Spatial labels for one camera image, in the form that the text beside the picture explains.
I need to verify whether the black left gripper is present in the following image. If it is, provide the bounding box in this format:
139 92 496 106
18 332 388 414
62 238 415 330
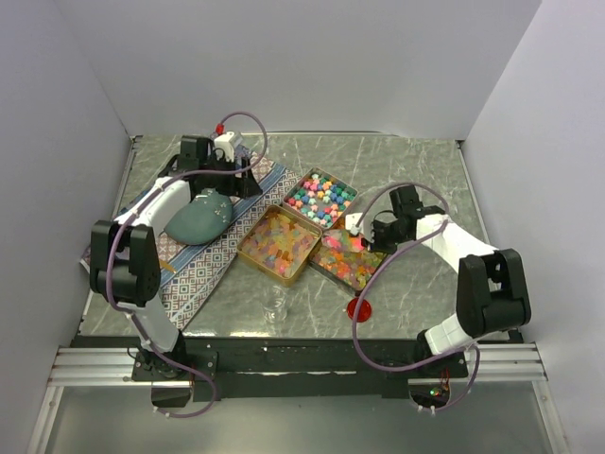
199 153 262 199

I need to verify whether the metal scoop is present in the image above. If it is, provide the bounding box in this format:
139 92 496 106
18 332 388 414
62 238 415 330
321 229 371 253

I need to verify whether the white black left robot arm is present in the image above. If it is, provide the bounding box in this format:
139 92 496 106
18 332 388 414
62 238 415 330
89 131 262 380

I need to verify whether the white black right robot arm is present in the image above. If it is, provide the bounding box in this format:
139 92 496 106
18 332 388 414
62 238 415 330
369 185 531 377

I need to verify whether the dark tin of gummy candies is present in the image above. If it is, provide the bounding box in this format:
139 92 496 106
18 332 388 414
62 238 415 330
310 240 387 293

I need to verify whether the gold tin of popsicle candies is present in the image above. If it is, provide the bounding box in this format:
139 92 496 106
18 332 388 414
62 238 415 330
236 205 322 288

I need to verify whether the pink tin of star candies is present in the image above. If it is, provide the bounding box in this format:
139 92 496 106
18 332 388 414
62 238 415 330
281 167 358 230

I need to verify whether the teal ceramic plate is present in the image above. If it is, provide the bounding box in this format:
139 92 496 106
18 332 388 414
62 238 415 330
164 189 233 246

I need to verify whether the red jar lid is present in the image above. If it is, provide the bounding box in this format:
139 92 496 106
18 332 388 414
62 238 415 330
346 297 372 323

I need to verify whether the patterned paper placemat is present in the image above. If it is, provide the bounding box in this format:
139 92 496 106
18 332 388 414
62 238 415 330
78 150 304 332

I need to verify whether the gold knife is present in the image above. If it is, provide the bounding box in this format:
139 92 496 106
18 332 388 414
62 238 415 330
159 259 177 273

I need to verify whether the clear glass jar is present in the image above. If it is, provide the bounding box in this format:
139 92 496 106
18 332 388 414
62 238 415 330
262 285 288 323

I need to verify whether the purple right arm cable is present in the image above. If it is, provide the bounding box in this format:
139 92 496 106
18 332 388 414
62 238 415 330
348 181 482 412

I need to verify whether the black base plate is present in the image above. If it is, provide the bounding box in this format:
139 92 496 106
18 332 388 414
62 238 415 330
70 336 505 408

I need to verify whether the aluminium rail frame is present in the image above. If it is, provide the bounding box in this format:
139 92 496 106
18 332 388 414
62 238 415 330
26 133 568 454

